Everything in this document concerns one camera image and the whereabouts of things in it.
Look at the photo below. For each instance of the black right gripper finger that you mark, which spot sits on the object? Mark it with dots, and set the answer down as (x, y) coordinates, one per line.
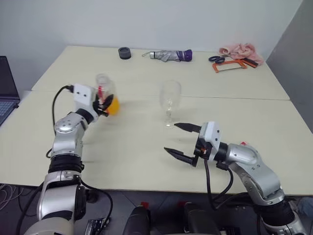
(188, 127)
(181, 154)

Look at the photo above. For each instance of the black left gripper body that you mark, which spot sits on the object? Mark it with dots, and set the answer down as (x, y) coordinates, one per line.
(99, 111)

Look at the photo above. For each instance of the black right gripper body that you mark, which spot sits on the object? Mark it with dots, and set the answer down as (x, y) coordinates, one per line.
(201, 151)

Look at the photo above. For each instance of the clear bottle with orange drink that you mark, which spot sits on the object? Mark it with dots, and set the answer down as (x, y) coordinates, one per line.
(115, 107)

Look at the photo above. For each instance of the clear wine glass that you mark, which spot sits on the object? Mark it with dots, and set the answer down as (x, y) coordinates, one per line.
(170, 91)

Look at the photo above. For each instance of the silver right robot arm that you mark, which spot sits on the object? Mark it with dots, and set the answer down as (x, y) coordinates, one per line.
(256, 166)

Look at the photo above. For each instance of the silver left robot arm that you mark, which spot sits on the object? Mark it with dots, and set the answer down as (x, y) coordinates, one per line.
(66, 137)

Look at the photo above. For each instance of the dark rounded shape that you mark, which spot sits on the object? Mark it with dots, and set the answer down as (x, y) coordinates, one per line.
(199, 220)
(137, 221)

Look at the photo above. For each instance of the folded grey purple umbrella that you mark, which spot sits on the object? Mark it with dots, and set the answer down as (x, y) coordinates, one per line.
(166, 55)

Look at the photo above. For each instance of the black orange flat tool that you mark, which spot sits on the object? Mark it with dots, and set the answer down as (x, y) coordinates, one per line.
(250, 63)

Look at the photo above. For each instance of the pink towel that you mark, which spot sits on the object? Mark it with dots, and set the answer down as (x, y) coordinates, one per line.
(240, 50)

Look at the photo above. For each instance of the dark laptop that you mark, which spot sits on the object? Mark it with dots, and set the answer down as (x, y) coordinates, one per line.
(6, 93)

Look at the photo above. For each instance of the small black floor device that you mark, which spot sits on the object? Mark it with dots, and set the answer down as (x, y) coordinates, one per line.
(97, 225)

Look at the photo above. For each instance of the bystander's blue jeans leg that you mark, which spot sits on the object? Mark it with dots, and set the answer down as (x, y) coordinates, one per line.
(307, 205)

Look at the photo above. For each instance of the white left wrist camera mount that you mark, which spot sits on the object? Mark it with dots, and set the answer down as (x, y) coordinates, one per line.
(83, 94)

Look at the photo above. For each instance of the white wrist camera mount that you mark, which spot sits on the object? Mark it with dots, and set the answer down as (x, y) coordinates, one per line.
(212, 133)
(83, 94)

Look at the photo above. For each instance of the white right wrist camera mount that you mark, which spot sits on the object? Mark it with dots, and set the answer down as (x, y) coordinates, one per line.
(212, 133)

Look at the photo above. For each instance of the orange hacksaw frame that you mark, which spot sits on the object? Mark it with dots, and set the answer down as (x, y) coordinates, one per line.
(214, 68)

